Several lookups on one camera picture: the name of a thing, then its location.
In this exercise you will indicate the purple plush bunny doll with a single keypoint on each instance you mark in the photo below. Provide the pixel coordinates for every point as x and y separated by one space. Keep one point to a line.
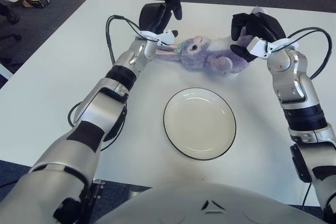
210 56

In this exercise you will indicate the white furniture corner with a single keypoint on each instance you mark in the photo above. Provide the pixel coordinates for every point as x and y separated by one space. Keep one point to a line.
4 72

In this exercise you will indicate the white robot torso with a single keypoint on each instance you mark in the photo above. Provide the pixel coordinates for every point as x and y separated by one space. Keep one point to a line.
210 208

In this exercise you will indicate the black table frame bracket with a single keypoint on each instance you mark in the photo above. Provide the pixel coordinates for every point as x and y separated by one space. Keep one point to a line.
97 190

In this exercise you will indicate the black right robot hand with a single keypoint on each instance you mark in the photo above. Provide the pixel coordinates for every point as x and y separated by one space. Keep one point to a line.
262 28

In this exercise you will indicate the black cardboard box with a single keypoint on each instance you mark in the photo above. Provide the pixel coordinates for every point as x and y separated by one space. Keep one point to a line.
36 0

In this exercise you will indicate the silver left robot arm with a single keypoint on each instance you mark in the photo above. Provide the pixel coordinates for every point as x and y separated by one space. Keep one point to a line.
99 108

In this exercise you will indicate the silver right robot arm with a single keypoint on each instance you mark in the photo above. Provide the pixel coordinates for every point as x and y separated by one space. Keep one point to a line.
296 90

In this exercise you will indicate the black office chair base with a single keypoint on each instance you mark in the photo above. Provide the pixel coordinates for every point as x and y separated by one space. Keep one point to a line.
10 37

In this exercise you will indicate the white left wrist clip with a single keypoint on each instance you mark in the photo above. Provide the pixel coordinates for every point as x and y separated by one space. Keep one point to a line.
165 37

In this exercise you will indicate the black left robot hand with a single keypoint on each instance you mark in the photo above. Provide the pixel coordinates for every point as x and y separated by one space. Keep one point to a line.
152 18

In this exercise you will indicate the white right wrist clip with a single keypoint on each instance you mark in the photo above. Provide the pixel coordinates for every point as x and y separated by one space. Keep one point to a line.
256 47

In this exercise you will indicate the white plate with black rim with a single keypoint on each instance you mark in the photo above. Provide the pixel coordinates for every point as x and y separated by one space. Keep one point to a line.
199 124

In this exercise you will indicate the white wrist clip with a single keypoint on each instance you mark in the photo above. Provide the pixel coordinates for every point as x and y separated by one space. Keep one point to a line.
165 37
256 47

